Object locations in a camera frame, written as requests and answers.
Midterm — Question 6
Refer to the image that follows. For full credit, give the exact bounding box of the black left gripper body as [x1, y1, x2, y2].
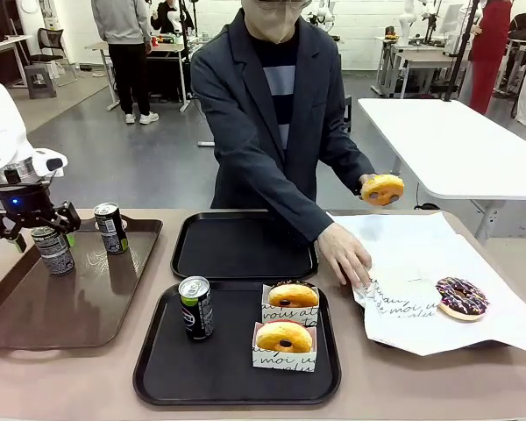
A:
[0, 182, 56, 230]

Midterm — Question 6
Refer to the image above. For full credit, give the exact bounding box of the black green drink can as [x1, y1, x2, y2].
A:
[94, 202, 130, 255]
[30, 225, 76, 276]
[177, 275, 215, 343]

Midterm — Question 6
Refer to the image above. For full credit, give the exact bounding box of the yellow glazed donut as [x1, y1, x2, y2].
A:
[359, 173, 405, 207]

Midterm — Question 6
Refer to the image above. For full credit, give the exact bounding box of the person's left forearm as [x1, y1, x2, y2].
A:
[319, 131, 377, 183]

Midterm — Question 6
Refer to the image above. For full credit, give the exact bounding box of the person's right forearm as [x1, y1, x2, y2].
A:
[245, 144, 337, 243]

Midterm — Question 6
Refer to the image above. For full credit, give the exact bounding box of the person's right hand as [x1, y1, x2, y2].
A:
[316, 222, 373, 289]

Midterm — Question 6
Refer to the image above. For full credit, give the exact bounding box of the person's left hand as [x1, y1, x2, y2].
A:
[357, 172, 381, 199]

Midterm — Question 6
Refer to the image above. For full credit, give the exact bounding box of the brown plastic tray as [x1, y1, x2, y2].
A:
[0, 217, 164, 352]

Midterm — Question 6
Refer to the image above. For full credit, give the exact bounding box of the grey step stool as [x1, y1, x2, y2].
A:
[24, 63, 58, 101]

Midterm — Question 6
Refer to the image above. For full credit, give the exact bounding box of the wooden background desk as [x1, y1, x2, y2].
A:
[0, 33, 34, 89]

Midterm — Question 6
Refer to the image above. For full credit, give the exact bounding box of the black office chair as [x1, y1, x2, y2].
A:
[29, 27, 79, 88]

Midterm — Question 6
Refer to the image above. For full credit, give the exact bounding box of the black plastic tray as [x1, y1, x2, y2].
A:
[170, 210, 320, 282]
[132, 280, 343, 407]

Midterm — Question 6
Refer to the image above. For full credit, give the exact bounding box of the person in grey hoodie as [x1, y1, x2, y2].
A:
[90, 0, 160, 125]

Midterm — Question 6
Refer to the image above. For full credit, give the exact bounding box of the white background work table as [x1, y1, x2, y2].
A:
[375, 34, 470, 100]
[84, 39, 194, 114]

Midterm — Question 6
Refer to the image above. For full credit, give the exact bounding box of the person in dark blazer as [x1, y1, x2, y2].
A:
[190, 0, 354, 211]

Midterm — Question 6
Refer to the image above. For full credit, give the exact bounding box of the beige face mask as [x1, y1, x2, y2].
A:
[245, 0, 307, 45]

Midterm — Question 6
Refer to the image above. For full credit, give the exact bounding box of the white paper sheet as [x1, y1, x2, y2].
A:
[325, 210, 526, 357]

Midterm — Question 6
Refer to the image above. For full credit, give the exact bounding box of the chocolate sprinkled donut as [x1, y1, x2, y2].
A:
[435, 275, 491, 322]

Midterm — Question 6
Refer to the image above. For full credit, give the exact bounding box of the black tripod pole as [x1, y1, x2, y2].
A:
[441, 0, 483, 103]

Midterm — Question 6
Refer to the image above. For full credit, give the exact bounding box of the person in red clothes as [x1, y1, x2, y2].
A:
[467, 0, 515, 116]

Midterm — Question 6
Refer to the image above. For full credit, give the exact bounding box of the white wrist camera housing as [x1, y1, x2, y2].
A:
[32, 147, 69, 179]

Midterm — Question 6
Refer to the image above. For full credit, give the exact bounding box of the black floor cable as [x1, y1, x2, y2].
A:
[413, 179, 443, 211]

